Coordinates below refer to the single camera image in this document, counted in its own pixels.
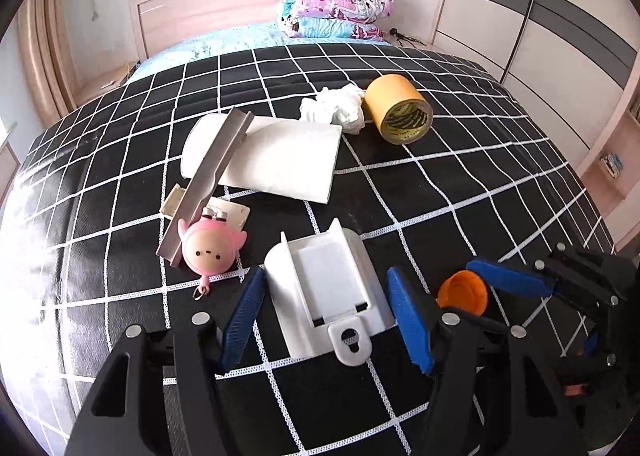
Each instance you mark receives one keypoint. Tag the pink wooden shelf unit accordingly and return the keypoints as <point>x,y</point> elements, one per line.
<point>612,186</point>

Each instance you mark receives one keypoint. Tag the white tissue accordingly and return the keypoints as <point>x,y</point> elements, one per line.
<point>337,105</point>

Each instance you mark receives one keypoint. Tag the light blue folded quilt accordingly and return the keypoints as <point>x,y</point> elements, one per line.
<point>325,28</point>

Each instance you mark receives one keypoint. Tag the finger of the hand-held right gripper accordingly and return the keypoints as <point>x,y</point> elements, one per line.
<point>611,341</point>
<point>505,277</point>

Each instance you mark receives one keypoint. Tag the orange bottle cap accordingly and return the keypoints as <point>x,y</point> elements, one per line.
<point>462,292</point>

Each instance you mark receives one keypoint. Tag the white plastic holder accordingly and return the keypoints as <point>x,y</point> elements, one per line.
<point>320,281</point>

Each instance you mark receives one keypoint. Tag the small box on shelf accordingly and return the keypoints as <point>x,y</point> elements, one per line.
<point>612,163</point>

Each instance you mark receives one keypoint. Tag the yellow tape roll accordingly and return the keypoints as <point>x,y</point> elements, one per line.
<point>392,98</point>

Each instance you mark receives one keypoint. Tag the wooden nightstand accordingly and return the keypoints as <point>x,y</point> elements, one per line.
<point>107,85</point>

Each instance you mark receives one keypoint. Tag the black checked blanket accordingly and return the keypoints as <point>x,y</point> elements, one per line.
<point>450,196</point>

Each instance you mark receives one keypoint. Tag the wooden bed headboard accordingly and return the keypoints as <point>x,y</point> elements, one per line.
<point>200,5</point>

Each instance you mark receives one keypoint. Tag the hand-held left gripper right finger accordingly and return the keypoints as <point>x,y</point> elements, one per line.
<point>411,323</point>

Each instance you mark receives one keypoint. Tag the light blue bed sheet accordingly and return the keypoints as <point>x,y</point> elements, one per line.
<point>220,43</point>

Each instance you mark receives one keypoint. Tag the white grey sliding wardrobe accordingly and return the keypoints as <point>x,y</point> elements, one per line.
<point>545,0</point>

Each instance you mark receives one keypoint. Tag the wooden door frame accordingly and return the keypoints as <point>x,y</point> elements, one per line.
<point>47,50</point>

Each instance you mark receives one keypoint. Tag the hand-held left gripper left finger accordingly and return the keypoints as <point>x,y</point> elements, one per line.
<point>245,321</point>

